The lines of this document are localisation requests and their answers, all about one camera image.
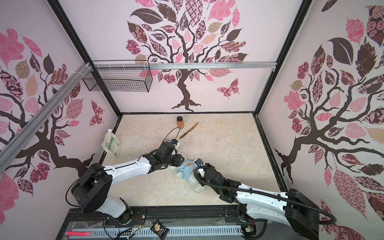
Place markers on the white teddy bear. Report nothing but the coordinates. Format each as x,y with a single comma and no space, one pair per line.
197,187

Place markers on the light blue bear hoodie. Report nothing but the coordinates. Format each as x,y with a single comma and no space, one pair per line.
185,170

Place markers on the white slotted cable duct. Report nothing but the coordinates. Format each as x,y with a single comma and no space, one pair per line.
146,232

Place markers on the aluminium rail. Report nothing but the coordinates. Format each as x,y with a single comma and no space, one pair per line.
183,66
11,150

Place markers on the black wire basket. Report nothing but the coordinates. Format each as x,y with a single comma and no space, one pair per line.
124,76

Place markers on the left aluminium rail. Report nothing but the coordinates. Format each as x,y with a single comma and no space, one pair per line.
11,150

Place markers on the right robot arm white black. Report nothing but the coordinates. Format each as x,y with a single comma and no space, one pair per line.
290,208

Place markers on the rear aluminium rail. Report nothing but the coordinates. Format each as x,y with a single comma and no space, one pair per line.
183,66

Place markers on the amber spice jar black lid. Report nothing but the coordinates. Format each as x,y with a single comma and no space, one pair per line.
180,122

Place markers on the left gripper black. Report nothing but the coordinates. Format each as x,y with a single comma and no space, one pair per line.
178,160

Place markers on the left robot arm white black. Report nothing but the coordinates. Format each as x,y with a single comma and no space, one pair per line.
91,190

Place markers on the small black brown packet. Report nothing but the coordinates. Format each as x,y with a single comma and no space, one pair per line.
158,229

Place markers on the red marker pen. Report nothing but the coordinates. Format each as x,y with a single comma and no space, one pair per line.
79,234

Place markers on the wooden knife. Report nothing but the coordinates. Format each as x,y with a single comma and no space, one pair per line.
188,131

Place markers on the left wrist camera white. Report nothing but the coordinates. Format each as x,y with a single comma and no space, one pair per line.
176,143

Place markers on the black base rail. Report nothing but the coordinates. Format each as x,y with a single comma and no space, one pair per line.
186,213

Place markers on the white green refill pouch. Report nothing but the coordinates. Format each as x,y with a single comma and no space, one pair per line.
111,145

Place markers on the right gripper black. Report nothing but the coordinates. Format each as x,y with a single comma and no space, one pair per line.
201,178

